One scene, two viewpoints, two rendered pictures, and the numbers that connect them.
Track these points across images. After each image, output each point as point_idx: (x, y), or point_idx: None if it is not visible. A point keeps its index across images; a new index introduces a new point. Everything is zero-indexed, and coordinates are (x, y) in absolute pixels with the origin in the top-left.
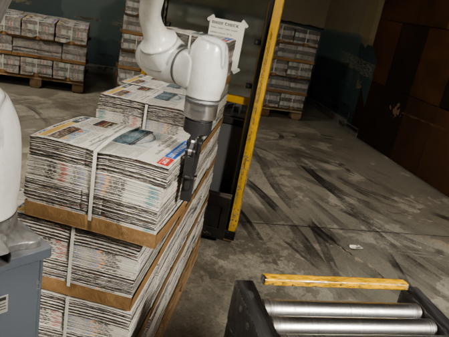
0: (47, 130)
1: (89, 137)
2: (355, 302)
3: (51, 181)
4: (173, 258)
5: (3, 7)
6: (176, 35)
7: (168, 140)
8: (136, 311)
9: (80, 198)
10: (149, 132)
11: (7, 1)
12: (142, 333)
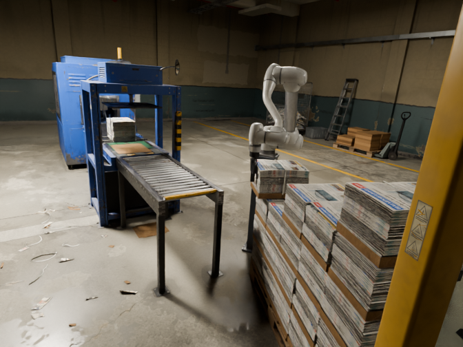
0: (297, 162)
1: (285, 162)
2: (184, 192)
3: None
4: (278, 273)
5: (284, 117)
6: (272, 127)
7: (268, 167)
8: (256, 222)
9: None
10: (278, 169)
11: (284, 116)
12: (260, 254)
